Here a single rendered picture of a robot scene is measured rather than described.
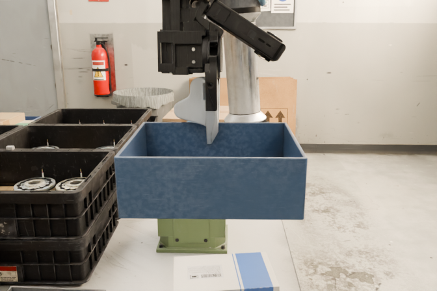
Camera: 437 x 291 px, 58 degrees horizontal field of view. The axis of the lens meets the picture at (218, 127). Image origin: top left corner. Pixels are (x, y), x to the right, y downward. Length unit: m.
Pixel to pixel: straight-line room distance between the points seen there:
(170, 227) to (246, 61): 0.46
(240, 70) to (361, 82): 3.25
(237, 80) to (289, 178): 0.63
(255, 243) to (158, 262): 0.26
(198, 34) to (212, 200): 0.21
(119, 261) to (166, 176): 0.66
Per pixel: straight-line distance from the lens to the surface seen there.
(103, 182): 1.08
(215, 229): 1.03
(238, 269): 0.84
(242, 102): 1.03
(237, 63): 1.01
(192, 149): 0.56
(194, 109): 0.53
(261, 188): 0.42
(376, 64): 4.23
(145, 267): 1.02
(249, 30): 0.52
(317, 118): 4.16
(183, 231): 1.04
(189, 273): 0.83
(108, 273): 1.02
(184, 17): 0.54
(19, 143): 1.49
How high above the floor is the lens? 1.26
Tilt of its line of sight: 14 degrees down
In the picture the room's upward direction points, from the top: straight up
